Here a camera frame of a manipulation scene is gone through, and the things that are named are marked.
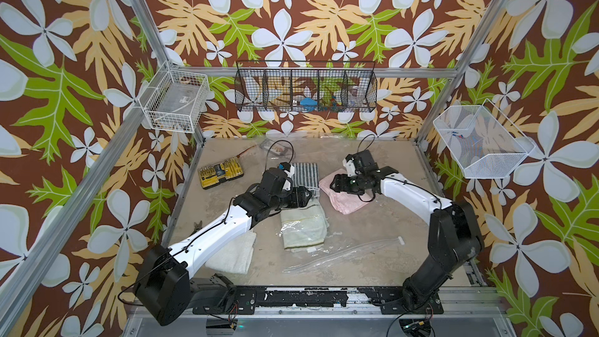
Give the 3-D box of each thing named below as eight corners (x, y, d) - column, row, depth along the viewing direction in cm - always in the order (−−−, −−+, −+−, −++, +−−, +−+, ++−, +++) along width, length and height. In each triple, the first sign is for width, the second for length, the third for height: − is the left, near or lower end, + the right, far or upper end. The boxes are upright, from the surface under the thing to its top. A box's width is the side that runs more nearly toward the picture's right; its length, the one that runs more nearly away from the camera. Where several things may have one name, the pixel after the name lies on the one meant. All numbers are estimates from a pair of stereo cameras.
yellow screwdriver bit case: (203, 189, 103) (200, 184, 100) (200, 173, 109) (197, 168, 106) (245, 176, 108) (243, 171, 105) (240, 161, 114) (238, 156, 111)
